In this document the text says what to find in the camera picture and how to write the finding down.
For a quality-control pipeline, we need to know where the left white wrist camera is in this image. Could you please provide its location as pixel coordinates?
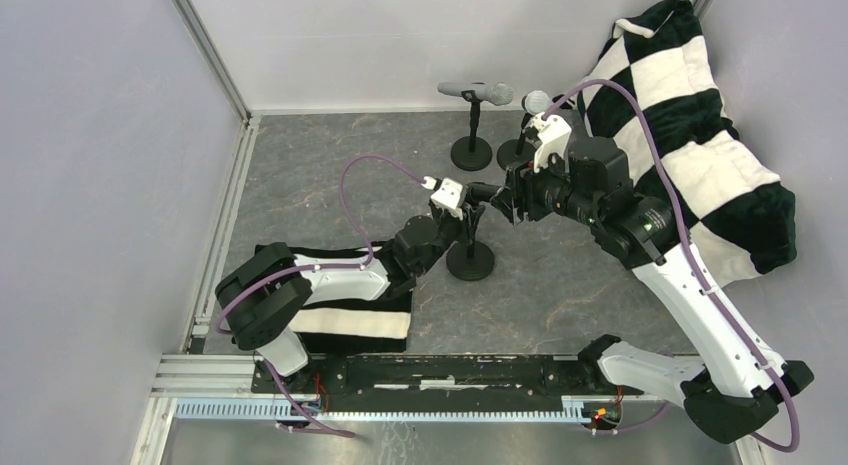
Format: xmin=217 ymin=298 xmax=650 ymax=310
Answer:
xmin=422 ymin=176 xmax=468 ymax=220

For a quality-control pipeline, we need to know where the white cable duct strip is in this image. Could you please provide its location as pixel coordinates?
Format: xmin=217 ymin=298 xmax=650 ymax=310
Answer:
xmin=173 ymin=398 xmax=597 ymax=425

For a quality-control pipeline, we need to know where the black mic stand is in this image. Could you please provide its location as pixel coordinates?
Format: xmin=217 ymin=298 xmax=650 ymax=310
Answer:
xmin=445 ymin=203 xmax=495 ymax=282
xmin=450 ymin=100 xmax=492 ymax=171
xmin=496 ymin=113 xmax=536 ymax=170

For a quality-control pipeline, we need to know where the black mic stand back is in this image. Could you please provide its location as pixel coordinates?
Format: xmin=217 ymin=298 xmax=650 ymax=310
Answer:
xmin=445 ymin=203 xmax=495 ymax=282

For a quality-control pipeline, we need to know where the silver grey microphone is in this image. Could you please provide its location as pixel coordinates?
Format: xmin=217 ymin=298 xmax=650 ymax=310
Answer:
xmin=437 ymin=82 xmax=514 ymax=106

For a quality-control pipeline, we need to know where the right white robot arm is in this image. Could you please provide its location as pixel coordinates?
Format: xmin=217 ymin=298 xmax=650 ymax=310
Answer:
xmin=495 ymin=138 xmax=814 ymax=444

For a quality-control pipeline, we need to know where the black white checkered pillow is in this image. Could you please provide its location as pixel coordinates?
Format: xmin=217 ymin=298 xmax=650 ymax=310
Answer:
xmin=562 ymin=0 xmax=797 ymax=285

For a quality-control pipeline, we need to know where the black white striped cloth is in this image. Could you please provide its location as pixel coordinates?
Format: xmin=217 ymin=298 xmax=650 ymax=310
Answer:
xmin=231 ymin=244 xmax=415 ymax=356

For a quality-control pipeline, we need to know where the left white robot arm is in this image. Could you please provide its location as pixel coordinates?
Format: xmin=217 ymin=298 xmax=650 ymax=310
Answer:
xmin=214 ymin=204 xmax=485 ymax=376

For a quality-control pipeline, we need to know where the white microphone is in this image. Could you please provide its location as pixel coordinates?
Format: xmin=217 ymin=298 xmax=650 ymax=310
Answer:
xmin=521 ymin=90 xmax=552 ymax=116

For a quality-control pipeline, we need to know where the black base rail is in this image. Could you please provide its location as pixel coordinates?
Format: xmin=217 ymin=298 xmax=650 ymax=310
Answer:
xmin=283 ymin=354 xmax=642 ymax=412

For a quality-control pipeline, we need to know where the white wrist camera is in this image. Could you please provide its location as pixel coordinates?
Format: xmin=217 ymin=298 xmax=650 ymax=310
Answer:
xmin=526 ymin=112 xmax=572 ymax=173
xmin=422 ymin=176 xmax=468 ymax=220

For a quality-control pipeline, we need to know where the black microphone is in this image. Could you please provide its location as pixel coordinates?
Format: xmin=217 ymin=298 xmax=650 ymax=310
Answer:
xmin=465 ymin=182 xmax=505 ymax=203

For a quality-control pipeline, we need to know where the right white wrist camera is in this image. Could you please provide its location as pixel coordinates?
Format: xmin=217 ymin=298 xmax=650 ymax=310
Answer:
xmin=526 ymin=112 xmax=572 ymax=173

